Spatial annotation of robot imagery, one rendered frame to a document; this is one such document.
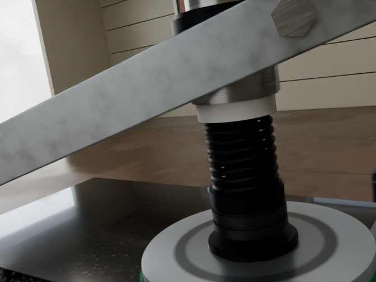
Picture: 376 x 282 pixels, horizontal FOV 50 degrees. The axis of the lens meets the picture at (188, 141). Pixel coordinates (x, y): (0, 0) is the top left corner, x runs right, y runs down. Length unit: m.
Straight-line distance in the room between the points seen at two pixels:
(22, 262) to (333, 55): 6.38
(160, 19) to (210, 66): 8.07
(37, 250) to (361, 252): 0.38
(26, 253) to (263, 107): 0.36
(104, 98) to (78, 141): 0.04
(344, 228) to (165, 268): 0.17
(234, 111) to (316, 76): 6.50
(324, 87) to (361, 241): 6.44
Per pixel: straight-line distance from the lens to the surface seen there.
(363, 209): 0.53
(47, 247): 0.56
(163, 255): 0.40
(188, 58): 0.31
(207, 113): 0.34
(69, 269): 0.48
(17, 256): 0.56
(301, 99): 6.96
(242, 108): 0.33
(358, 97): 6.68
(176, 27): 0.34
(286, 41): 0.30
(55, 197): 0.78
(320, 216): 0.44
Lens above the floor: 1.00
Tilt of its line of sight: 11 degrees down
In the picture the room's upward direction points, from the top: 9 degrees counter-clockwise
